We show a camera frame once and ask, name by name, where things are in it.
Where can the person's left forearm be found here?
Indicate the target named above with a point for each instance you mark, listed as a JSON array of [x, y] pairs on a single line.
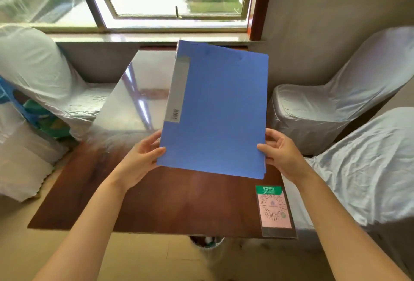
[[93, 229]]

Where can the white covered chair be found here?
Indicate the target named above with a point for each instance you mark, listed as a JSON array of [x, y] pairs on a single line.
[[42, 77], [365, 167], [336, 90]]

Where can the window frame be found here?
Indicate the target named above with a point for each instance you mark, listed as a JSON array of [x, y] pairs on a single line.
[[168, 18]]

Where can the pink code sticker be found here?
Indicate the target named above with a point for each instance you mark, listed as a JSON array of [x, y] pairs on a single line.
[[275, 209]]

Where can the waste bin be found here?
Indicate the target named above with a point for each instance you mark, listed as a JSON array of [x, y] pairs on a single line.
[[207, 242]]

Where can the person's right forearm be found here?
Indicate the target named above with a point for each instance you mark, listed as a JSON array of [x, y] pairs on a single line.
[[342, 229]]

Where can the white cloth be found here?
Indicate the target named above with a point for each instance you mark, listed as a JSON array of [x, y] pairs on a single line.
[[22, 158]]

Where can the wooden table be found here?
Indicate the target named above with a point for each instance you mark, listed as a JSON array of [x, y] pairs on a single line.
[[181, 203]]

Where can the blue file folder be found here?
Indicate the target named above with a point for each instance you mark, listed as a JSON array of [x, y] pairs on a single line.
[[216, 109]]

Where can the person's left thumb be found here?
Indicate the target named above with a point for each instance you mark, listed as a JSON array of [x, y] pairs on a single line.
[[155, 154]]

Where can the person's left hand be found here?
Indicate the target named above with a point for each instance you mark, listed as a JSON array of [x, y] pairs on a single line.
[[137, 164]]

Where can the person's right hand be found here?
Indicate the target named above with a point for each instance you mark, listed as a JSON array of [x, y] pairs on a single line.
[[286, 158]]

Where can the person's right thumb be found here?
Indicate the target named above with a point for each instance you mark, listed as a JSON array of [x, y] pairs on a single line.
[[266, 150]]

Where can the blue plastic stool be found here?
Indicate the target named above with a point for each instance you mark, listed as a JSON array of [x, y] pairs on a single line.
[[19, 103]]

